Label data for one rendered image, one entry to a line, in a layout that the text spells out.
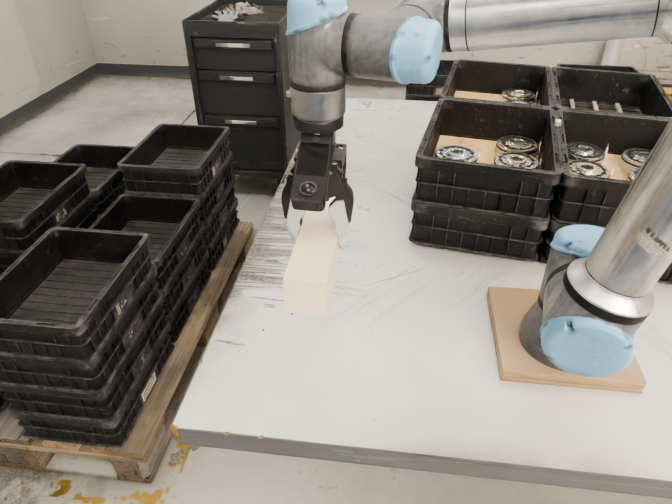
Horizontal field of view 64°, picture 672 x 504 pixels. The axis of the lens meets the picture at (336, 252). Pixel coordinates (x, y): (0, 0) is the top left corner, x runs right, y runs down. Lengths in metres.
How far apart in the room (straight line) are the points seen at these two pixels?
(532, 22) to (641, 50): 4.21
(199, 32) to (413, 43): 2.07
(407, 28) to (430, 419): 0.59
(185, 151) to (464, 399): 1.70
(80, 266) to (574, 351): 1.36
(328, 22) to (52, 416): 1.27
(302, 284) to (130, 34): 4.54
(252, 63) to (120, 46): 2.71
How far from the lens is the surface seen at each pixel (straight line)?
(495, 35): 0.78
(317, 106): 0.72
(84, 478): 1.82
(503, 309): 1.10
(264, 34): 2.59
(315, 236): 0.82
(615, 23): 0.77
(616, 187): 1.19
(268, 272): 1.19
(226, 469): 1.72
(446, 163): 1.16
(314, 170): 0.72
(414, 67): 0.67
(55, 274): 1.72
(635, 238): 0.73
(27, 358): 1.48
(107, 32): 5.26
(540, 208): 1.21
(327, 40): 0.69
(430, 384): 0.96
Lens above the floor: 1.41
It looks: 35 degrees down
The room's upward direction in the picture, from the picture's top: straight up
